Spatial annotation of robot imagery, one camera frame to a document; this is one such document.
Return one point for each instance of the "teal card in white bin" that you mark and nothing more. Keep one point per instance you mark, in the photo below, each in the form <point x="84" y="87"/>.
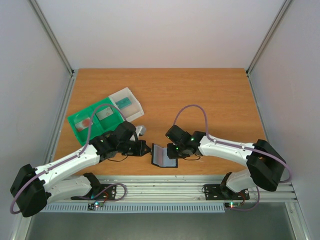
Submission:
<point x="123" y="103"/>

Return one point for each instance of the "left small circuit board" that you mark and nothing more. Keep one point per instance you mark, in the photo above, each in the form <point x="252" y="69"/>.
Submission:
<point x="94" y="206"/>

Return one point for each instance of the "black card holder wallet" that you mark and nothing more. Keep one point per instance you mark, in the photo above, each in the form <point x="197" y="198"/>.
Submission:
<point x="159" y="157"/>

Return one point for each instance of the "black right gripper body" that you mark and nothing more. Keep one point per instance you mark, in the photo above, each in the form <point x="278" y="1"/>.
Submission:
<point x="170" y="150"/>

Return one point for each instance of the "grey slotted cable duct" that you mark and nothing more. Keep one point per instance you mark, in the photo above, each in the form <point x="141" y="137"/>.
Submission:
<point x="134" y="208"/>

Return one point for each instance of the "aluminium rail front frame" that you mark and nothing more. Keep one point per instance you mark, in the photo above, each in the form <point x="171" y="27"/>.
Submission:
<point x="186" y="188"/>

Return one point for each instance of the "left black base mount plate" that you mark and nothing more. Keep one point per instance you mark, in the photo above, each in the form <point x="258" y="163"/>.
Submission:
<point x="106" y="191"/>

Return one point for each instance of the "white translucent plastic bin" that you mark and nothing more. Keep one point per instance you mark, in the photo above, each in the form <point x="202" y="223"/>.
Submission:
<point x="132" y="112"/>

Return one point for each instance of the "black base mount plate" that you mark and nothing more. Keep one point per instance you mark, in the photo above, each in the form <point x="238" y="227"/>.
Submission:
<point x="106" y="191"/>
<point x="216" y="192"/>

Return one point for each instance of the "right aluminium frame post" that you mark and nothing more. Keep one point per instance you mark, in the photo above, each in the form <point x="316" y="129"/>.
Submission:
<point x="269" y="34"/>

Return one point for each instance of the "right small circuit board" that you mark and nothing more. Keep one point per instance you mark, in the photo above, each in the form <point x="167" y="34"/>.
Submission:
<point x="231" y="205"/>

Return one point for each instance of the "left aluminium frame post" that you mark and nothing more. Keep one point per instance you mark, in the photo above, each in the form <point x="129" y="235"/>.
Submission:
<point x="48" y="30"/>

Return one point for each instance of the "small circuit board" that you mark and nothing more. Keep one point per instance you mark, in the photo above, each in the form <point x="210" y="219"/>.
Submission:
<point x="94" y="206"/>
<point x="231" y="205"/>

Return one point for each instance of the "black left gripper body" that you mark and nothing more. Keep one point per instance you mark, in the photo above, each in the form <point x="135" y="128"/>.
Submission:
<point x="135" y="152"/>

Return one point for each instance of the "grey card in green bin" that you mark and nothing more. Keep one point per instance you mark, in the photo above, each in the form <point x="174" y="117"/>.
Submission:
<point x="104" y="113"/>

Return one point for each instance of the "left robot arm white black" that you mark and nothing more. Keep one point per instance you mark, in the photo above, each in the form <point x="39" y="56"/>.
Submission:
<point x="35" y="187"/>

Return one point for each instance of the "red white card in bin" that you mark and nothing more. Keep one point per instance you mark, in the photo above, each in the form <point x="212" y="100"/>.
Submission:
<point x="83" y="124"/>

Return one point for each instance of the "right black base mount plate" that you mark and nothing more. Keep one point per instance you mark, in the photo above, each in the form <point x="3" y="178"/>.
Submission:
<point x="216" y="192"/>

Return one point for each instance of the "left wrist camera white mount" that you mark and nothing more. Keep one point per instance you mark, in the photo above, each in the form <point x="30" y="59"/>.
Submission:
<point x="140" y="131"/>

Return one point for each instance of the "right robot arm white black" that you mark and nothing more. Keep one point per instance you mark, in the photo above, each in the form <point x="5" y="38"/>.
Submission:
<point x="264" y="165"/>

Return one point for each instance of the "aluminium frame post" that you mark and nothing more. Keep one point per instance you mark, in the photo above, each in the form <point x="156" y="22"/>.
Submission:
<point x="269" y="34"/>
<point x="48" y="30"/>

